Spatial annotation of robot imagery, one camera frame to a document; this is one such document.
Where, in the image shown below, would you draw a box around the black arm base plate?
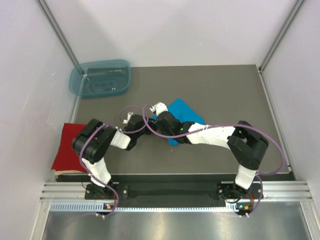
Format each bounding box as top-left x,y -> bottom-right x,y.
84,174 -> 263,201

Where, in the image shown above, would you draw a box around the right aluminium corner post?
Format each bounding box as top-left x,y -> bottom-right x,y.
258,0 -> 306,74

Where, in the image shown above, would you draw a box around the blue t shirt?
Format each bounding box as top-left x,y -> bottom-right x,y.
166,98 -> 206,147

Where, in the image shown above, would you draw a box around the beige folded t shirt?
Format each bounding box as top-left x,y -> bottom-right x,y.
54,170 -> 87,176

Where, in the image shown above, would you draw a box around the teal plastic basin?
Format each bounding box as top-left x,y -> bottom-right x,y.
69,59 -> 132,99

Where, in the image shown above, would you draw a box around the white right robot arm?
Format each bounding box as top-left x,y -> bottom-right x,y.
150,102 -> 269,198

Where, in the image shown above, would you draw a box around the aluminium corner post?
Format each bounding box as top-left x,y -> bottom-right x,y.
36,0 -> 79,66
258,0 -> 306,74

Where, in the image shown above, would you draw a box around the aluminium frame rail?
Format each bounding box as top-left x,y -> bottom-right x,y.
40,182 -> 86,202

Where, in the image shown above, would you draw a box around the grey slotted cable duct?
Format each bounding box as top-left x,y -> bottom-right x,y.
50,202 -> 251,213

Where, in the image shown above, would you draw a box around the left aluminium corner post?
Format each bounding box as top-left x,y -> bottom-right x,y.
36,0 -> 79,66

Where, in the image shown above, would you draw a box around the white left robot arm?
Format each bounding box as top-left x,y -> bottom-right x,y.
71,112 -> 152,199

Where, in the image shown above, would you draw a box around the red folded t shirt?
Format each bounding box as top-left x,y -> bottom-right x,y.
51,123 -> 86,173

